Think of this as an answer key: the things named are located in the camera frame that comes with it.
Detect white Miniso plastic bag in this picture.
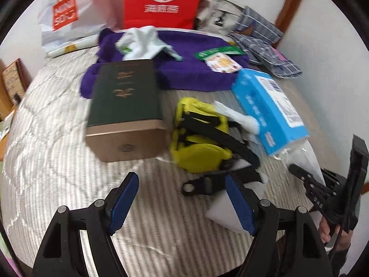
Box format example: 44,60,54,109
38,0,118,53

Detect purple fleece towel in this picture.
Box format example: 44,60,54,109
80,28,238,99

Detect person's right hand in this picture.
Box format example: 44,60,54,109
318,217,354,251

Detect dark green tea box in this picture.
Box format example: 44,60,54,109
85,59,167,163

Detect brown wooden door frame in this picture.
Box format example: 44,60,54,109
275,0,302,34

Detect small patterned snack packet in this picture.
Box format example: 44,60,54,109
205,53,243,74

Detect blue cardboard box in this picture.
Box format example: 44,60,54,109
231,69,309,156

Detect wooden nightstand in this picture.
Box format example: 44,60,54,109
0,106,16,162

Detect beige backpack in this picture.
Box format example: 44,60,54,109
194,0,244,36

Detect red paper shopping bag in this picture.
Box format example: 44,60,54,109
123,0,200,29

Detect striped quilted mattress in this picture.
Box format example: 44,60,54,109
1,45,327,277

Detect white cotton gloves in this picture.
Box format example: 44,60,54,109
115,26,183,61

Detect clear mesh drawstring pouch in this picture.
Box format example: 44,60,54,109
273,138,325,185

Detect yellow pouch with black straps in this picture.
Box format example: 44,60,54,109
170,97,263,196

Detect rolled fruit print paper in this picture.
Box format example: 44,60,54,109
46,34,99,58

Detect grey plaid cloth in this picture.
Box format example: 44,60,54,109
229,6,302,78

